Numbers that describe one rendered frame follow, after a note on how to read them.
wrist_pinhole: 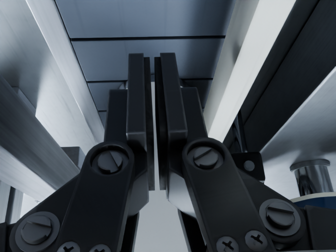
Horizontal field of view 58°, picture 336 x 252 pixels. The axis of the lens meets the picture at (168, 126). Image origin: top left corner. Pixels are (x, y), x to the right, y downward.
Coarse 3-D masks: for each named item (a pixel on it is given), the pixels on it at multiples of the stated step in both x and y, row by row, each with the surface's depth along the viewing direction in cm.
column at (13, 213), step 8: (16, 88) 27; (24, 96) 29; (32, 112) 31; (0, 184) 24; (8, 184) 25; (0, 192) 24; (8, 192) 25; (16, 192) 26; (0, 200) 24; (8, 200) 26; (16, 200) 26; (0, 208) 24; (8, 208) 26; (16, 208) 26; (0, 216) 24; (8, 216) 25; (16, 216) 26
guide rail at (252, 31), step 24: (240, 0) 11; (264, 0) 9; (288, 0) 9; (240, 24) 11; (264, 24) 10; (240, 48) 11; (264, 48) 11; (216, 72) 15; (240, 72) 12; (216, 96) 15; (240, 96) 14; (216, 120) 16
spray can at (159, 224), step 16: (160, 192) 15; (144, 208) 15; (160, 208) 15; (176, 208) 15; (144, 224) 15; (160, 224) 14; (176, 224) 15; (144, 240) 14; (160, 240) 14; (176, 240) 14
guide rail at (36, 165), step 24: (0, 96) 6; (0, 120) 6; (24, 120) 7; (0, 144) 6; (24, 144) 7; (48, 144) 9; (0, 168) 7; (24, 168) 7; (48, 168) 8; (72, 168) 11; (24, 192) 9; (48, 192) 9
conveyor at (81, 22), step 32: (64, 0) 13; (96, 0) 13; (128, 0) 13; (160, 0) 13; (192, 0) 13; (224, 0) 13; (96, 32) 15; (128, 32) 15; (160, 32) 15; (192, 32) 15; (224, 32) 15; (96, 64) 17; (192, 64) 18; (96, 96) 20
